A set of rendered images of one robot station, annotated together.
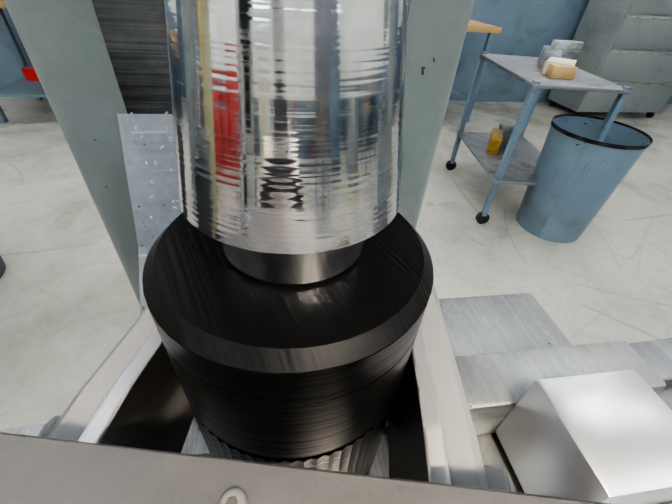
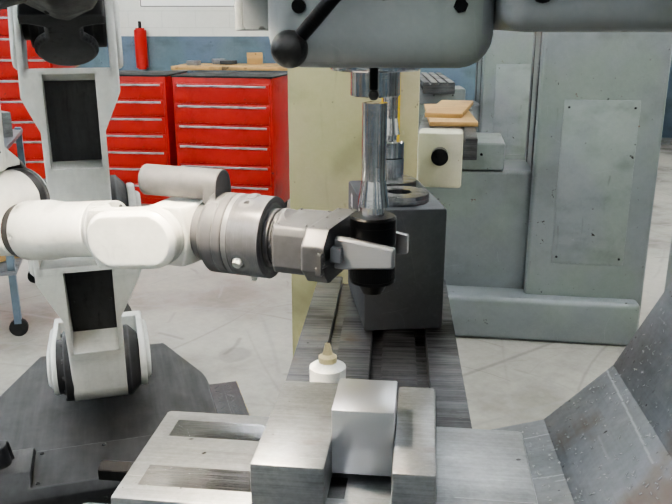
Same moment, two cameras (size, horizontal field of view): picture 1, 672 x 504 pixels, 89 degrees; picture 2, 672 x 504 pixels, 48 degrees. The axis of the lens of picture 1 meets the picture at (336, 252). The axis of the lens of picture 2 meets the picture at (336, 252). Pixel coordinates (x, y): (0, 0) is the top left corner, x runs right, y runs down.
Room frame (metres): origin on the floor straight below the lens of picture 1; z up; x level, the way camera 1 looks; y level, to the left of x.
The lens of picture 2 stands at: (0.24, -0.71, 1.35)
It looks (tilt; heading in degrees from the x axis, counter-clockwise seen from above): 17 degrees down; 108
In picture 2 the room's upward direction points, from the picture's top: straight up
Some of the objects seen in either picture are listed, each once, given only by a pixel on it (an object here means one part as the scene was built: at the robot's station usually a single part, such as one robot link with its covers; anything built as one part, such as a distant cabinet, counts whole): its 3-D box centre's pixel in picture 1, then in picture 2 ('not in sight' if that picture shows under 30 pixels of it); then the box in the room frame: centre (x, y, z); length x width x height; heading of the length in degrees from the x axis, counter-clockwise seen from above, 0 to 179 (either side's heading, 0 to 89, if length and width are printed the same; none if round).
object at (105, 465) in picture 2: not in sight; (122, 471); (-0.14, -0.18, 0.95); 0.04 x 0.02 x 0.02; 11
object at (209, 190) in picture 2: not in sight; (197, 216); (-0.16, 0.02, 1.14); 0.11 x 0.11 x 0.11; 88
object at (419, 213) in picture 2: not in sight; (392, 246); (-0.04, 0.43, 1.00); 0.22 x 0.12 x 0.20; 113
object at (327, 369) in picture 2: not in sight; (327, 388); (-0.01, 0.01, 0.96); 0.04 x 0.04 x 0.11
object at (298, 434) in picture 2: not in sight; (302, 439); (0.03, -0.15, 0.99); 0.15 x 0.06 x 0.04; 101
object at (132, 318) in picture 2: not in sight; (100, 353); (-0.69, 0.55, 0.68); 0.21 x 0.20 x 0.13; 124
